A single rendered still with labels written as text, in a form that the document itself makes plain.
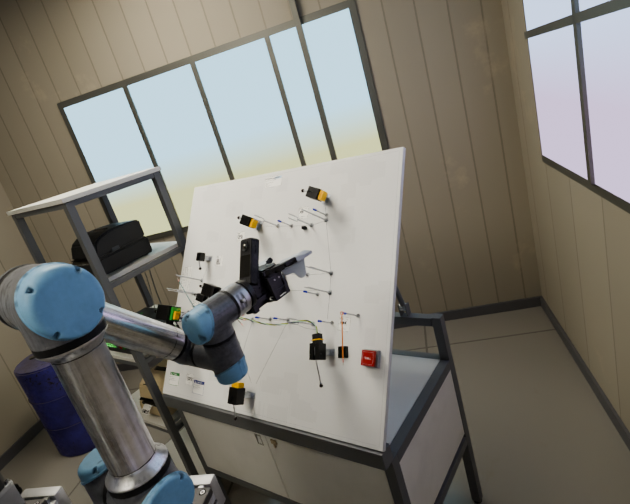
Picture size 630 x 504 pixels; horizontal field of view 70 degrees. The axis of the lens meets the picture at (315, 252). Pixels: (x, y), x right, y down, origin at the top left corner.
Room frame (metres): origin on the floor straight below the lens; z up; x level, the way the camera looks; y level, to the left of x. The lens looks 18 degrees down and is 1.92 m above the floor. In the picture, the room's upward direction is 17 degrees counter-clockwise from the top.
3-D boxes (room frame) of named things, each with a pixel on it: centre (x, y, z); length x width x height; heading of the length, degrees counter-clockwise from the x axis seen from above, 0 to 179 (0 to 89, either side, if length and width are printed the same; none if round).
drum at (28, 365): (3.16, 2.12, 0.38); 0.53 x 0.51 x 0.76; 72
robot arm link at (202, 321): (0.91, 0.26, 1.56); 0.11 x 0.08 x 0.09; 138
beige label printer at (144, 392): (2.17, 0.95, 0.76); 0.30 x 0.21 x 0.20; 144
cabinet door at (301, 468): (1.37, 0.20, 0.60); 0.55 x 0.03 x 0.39; 50
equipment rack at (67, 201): (2.29, 1.00, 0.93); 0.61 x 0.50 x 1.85; 50
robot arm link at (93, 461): (0.79, 0.53, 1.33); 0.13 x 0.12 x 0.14; 48
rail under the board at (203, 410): (1.53, 0.42, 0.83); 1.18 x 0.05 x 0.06; 50
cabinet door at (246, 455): (1.72, 0.62, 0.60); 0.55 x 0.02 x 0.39; 50
